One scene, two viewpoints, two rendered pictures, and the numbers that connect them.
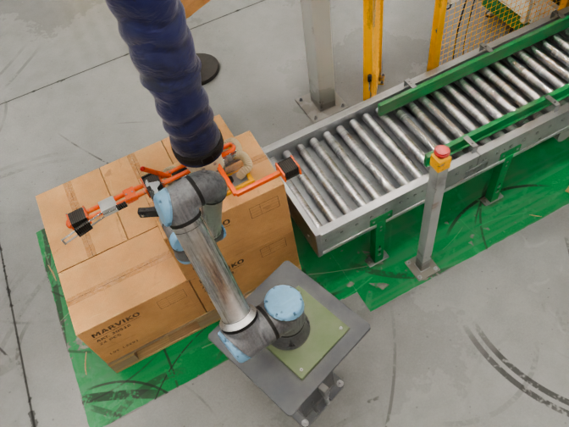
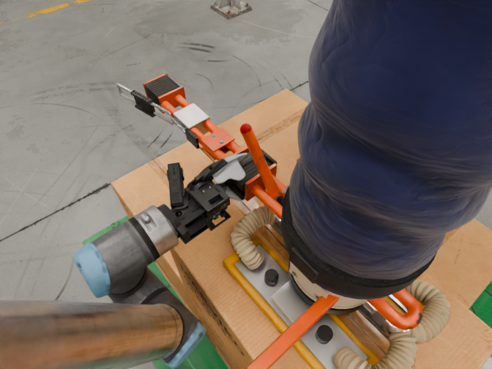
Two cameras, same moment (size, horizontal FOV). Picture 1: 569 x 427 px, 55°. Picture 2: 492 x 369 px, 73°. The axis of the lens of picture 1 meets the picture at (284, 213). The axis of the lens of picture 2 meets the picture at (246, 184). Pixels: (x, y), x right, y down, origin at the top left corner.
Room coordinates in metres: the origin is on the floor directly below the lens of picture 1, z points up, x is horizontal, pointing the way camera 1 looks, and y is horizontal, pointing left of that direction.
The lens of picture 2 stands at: (1.44, 0.12, 1.63)
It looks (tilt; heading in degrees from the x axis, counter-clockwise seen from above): 52 degrees down; 68
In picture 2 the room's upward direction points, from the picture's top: straight up
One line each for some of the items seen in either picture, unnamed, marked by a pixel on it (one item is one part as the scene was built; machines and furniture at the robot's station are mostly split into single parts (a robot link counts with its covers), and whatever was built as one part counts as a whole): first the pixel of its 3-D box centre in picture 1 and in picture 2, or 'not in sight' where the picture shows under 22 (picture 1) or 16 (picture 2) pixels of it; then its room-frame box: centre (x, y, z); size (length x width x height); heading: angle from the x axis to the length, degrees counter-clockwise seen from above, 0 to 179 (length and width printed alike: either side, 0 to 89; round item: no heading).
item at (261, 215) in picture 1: (218, 206); (304, 310); (1.68, 0.32, 0.74); 0.60 x 0.40 x 0.40; 106
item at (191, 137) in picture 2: (95, 222); (155, 114); (1.48, 0.81, 1.08); 0.31 x 0.03 x 0.05; 121
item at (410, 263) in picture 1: (422, 264); not in sight; (1.50, -0.74, 0.01); 0.15 x 0.15 x 0.03; 17
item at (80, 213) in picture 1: (79, 218); (165, 92); (1.52, 0.88, 1.08); 0.08 x 0.07 x 0.05; 108
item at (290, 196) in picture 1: (287, 191); not in sight; (1.81, -0.04, 0.58); 0.70 x 0.03 x 0.06; 17
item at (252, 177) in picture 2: (152, 184); (249, 171); (1.62, 0.55, 1.08); 0.10 x 0.08 x 0.06; 18
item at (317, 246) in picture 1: (289, 202); not in sight; (1.81, -0.04, 0.48); 0.70 x 0.03 x 0.15; 17
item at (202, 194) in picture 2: not in sight; (195, 208); (1.49, 0.50, 1.08); 0.12 x 0.09 x 0.08; 19
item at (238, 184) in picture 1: (217, 187); (295, 306); (1.61, 0.28, 0.97); 0.34 x 0.10 x 0.05; 108
